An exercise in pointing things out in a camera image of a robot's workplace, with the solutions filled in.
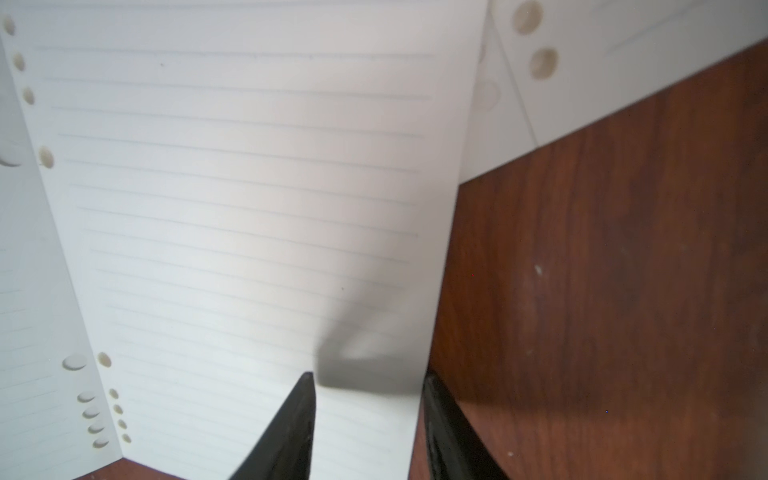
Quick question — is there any notebook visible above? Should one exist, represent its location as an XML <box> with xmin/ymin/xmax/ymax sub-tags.
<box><xmin>1</xmin><ymin>1</ymin><xmax>487</xmax><ymax>479</ymax></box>
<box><xmin>459</xmin><ymin>1</ymin><xmax>767</xmax><ymax>182</ymax></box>

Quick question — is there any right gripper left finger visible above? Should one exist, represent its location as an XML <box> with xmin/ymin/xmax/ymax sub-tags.
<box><xmin>231</xmin><ymin>372</ymin><xmax>316</xmax><ymax>480</ymax></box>

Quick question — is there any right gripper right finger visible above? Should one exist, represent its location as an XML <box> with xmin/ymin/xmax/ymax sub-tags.
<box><xmin>423</xmin><ymin>370</ymin><xmax>509</xmax><ymax>480</ymax></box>

